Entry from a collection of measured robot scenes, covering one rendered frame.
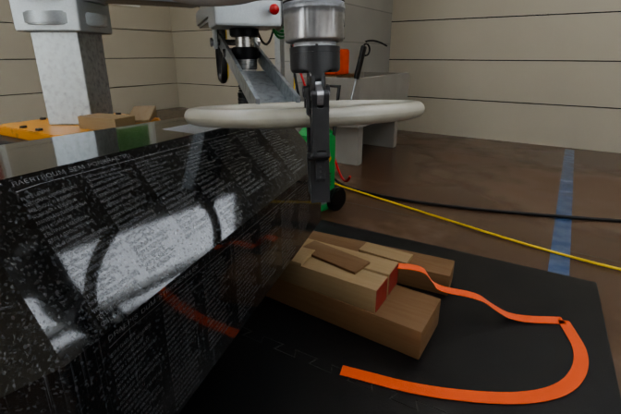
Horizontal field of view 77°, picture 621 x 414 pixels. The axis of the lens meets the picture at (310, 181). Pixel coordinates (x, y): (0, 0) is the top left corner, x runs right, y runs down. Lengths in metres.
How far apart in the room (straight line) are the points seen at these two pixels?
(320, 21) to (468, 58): 5.12
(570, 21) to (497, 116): 1.26
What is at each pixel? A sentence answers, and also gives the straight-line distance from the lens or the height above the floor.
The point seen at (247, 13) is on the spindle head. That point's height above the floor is 1.19.
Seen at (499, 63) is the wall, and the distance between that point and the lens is 5.59.
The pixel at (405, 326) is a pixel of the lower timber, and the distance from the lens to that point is 1.54.
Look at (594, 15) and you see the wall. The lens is 5.55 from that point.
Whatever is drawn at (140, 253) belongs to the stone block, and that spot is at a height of 0.68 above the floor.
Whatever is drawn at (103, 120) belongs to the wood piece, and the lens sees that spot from 1.74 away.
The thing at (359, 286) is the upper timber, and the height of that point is 0.23.
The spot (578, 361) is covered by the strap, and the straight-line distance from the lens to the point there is 1.82.
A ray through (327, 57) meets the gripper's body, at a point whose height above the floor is 1.06.
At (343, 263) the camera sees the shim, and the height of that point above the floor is 0.25.
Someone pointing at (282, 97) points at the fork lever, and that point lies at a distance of 1.17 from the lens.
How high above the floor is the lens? 1.07
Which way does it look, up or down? 18 degrees down
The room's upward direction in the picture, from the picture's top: straight up
